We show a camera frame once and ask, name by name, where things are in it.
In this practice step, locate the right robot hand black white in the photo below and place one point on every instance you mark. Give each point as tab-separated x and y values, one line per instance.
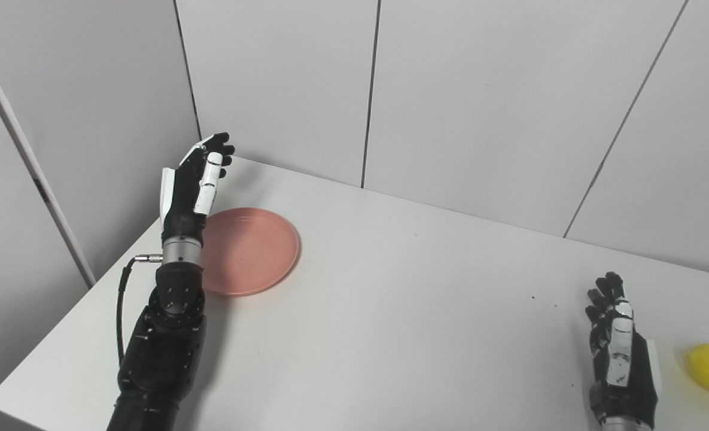
620	365

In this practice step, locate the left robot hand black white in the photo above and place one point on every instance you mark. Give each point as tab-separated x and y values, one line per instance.
183	197

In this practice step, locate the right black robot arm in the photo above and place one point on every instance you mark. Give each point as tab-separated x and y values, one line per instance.
623	425

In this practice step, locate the pink plate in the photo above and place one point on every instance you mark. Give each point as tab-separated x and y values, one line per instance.
252	251

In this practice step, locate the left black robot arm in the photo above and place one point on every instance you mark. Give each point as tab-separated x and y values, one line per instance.
163	341

